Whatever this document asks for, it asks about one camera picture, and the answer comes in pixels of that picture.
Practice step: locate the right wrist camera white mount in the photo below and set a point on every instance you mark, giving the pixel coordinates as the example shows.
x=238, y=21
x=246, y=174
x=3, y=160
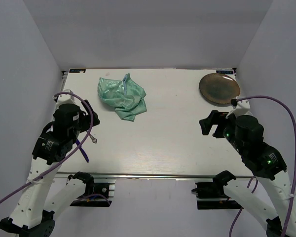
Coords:
x=240, y=107

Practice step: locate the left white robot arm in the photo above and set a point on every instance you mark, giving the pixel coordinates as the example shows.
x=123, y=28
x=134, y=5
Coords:
x=33, y=215

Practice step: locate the purple knife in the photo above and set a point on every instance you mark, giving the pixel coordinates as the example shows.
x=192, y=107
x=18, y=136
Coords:
x=84, y=154

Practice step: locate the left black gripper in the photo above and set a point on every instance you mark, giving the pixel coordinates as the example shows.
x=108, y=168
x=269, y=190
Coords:
x=85, y=120

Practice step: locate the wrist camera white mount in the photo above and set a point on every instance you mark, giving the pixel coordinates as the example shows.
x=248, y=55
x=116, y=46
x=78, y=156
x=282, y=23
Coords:
x=240, y=107
x=65, y=98

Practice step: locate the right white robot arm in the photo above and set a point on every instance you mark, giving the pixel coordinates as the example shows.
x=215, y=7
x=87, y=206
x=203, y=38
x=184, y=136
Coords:
x=268, y=167

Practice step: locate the ornate iridescent fork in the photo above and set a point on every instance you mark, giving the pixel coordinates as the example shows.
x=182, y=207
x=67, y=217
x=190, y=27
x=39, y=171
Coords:
x=93, y=139

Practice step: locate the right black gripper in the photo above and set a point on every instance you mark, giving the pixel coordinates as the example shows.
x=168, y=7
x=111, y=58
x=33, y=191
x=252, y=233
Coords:
x=215, y=117

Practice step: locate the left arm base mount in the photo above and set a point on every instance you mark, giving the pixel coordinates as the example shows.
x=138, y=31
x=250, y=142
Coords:
x=100, y=194

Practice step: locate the brown ceramic plate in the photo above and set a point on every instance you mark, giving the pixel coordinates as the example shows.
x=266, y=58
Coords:
x=219, y=88

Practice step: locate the left table corner sticker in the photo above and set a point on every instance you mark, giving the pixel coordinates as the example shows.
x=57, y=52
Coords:
x=77, y=71

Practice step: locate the table corner sticker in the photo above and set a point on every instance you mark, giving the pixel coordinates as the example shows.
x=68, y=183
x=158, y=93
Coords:
x=226, y=72
x=77, y=71

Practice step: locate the right table corner sticker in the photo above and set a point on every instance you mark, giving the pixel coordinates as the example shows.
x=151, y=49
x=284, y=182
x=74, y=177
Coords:
x=226, y=72

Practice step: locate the green satin cloth napkin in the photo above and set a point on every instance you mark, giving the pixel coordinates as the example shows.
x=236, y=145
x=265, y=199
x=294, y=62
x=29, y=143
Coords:
x=125, y=96

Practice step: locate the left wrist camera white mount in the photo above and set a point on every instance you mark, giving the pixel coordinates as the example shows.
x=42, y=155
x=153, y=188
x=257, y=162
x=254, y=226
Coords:
x=65, y=98

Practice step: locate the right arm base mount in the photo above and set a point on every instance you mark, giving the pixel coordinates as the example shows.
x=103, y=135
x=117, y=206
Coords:
x=211, y=197

